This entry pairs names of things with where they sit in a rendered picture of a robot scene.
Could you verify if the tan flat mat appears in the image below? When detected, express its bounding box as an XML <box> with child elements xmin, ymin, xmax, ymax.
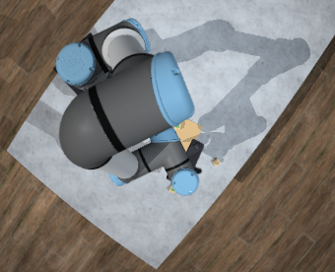
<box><xmin>174</xmin><ymin>119</ymin><xmax>203</xmax><ymax>152</ymax></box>

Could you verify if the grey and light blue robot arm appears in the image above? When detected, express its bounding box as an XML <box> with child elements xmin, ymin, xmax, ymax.
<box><xmin>56</xmin><ymin>18</ymin><xmax>204</xmax><ymax>195</ymax></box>

